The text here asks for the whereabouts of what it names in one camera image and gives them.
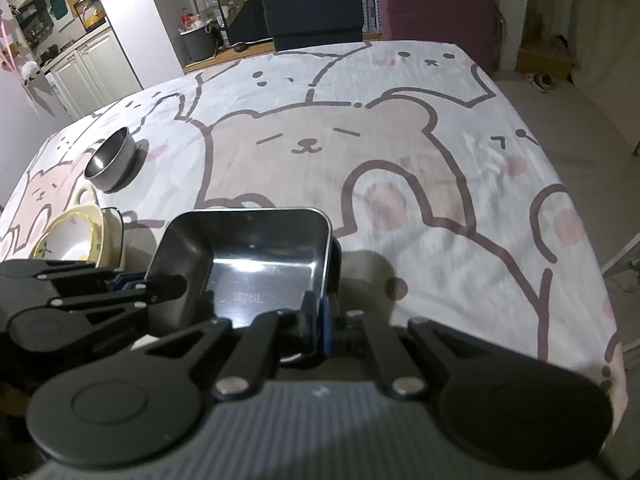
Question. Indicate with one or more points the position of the low cabinet with wooden top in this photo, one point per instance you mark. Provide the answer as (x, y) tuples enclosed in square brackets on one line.
[(225, 57)]

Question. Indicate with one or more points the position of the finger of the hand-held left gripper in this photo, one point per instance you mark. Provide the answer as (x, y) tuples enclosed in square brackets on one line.
[(50, 270), (125, 292)]

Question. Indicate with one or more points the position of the steel rectangular container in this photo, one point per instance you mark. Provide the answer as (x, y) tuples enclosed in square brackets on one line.
[(260, 270)]

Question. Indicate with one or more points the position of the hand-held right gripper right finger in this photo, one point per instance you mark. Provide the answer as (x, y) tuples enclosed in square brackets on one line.
[(327, 325)]

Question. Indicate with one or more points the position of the navy chair cushion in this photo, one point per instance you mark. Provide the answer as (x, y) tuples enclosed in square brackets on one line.
[(312, 10)]

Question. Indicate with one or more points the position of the yellow-rimmed floral bowl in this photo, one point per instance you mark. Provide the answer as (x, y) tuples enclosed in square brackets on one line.
[(65, 237)]

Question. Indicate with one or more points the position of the grey trash bin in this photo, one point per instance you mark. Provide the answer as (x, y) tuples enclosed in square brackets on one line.
[(198, 44)]

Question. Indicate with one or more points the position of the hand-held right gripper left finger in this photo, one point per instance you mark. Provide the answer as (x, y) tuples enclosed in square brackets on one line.
[(309, 325)]

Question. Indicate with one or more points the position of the bear printed tablecloth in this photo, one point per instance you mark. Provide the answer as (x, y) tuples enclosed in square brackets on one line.
[(350, 160)]

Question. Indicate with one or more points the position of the pair of slippers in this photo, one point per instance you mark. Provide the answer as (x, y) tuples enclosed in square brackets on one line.
[(540, 82)]

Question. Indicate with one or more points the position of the wooden stair step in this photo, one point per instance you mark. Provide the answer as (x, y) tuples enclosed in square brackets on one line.
[(545, 57)]

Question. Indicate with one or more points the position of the dark round steel bowl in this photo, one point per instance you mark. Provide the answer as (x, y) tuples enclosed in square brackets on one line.
[(110, 160)]

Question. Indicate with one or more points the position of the purple chair cushion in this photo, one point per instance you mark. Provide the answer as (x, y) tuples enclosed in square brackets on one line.
[(435, 15)]

